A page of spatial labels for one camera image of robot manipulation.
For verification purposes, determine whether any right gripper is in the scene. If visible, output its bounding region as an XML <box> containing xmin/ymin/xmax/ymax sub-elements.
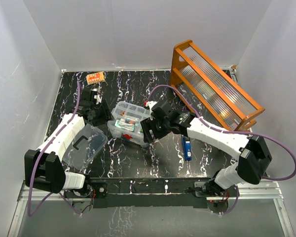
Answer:
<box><xmin>141</xmin><ymin>115</ymin><xmax>171</xmax><ymax>143</ymax></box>

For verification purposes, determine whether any clear first aid box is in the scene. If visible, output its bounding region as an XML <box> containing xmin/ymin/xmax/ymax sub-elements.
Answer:
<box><xmin>107</xmin><ymin>118</ymin><xmax>149</xmax><ymax>148</ymax></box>

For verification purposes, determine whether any clear tray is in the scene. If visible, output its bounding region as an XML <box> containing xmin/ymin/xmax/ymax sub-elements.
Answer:
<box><xmin>111</xmin><ymin>101</ymin><xmax>149</xmax><ymax>122</ymax></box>

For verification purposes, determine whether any clear box lid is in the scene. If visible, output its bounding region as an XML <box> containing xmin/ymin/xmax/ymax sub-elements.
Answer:
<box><xmin>62</xmin><ymin>124</ymin><xmax>108</xmax><ymax>170</ymax></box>

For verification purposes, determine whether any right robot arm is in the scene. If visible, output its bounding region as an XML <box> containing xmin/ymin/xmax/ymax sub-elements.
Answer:
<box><xmin>141</xmin><ymin>101</ymin><xmax>272</xmax><ymax>196</ymax></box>

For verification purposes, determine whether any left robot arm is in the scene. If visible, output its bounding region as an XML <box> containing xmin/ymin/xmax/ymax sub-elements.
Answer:
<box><xmin>24</xmin><ymin>89</ymin><xmax>112</xmax><ymax>197</ymax></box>

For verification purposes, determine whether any blue thermometer case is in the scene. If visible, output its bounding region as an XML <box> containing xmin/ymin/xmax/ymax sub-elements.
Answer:
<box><xmin>182</xmin><ymin>135</ymin><xmax>192</xmax><ymax>161</ymax></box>

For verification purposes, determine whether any orange pill blister pack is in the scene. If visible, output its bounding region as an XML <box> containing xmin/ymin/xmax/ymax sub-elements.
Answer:
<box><xmin>86</xmin><ymin>72</ymin><xmax>105</xmax><ymax>85</ymax></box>

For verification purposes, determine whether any orange wooden shelf rack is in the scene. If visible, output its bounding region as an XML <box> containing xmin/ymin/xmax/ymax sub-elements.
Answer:
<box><xmin>170</xmin><ymin>39</ymin><xmax>265</xmax><ymax>131</ymax></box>

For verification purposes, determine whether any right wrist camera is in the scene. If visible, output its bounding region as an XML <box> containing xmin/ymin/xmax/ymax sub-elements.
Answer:
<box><xmin>144</xmin><ymin>101</ymin><xmax>157</xmax><ymax>111</ymax></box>

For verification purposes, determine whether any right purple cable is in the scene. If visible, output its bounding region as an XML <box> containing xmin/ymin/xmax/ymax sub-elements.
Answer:
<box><xmin>148</xmin><ymin>84</ymin><xmax>296</xmax><ymax>215</ymax></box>

